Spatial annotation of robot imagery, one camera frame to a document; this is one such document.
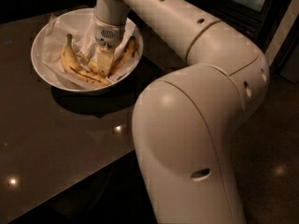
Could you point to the spotted yellow banana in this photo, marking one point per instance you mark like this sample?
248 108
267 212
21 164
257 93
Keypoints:
126 55

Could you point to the left yellow banana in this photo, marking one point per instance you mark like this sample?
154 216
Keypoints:
72 66

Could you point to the grey counter table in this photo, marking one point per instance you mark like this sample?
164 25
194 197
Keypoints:
67 158

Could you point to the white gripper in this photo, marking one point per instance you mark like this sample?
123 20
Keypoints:
109 33

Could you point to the white crumpled paper liner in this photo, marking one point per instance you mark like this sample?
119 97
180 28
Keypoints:
59 38

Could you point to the white ceramic bowl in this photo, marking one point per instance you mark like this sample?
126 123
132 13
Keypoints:
46 75

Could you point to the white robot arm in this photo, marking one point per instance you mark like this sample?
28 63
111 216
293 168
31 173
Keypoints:
183 122

